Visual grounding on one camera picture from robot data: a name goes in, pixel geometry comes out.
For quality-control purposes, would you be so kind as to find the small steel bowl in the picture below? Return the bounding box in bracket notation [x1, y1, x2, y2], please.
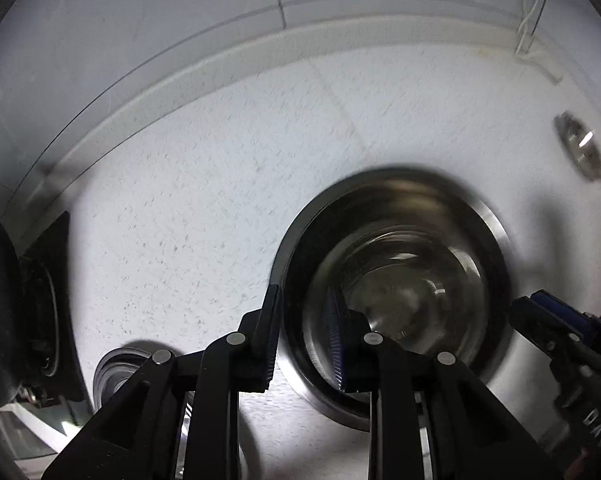
[554, 111, 601, 182]

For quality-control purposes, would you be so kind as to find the large steel bowl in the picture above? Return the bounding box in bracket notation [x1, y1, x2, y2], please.
[270, 164, 514, 433]

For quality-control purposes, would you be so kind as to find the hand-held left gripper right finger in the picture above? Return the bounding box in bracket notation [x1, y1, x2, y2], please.
[325, 292, 564, 480]

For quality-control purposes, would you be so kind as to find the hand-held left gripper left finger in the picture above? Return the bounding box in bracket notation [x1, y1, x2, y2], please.
[40, 284, 284, 480]

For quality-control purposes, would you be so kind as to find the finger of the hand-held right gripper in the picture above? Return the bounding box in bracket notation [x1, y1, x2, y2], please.
[509, 297, 589, 361]
[529, 289, 601, 333]

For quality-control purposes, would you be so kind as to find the black glass gas stove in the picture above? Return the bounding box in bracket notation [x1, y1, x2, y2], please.
[18, 210, 86, 406]

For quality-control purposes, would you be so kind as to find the white cable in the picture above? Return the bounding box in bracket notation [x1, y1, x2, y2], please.
[513, 0, 564, 81]

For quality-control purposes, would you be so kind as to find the steel wok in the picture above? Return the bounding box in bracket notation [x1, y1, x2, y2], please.
[0, 170, 24, 408]

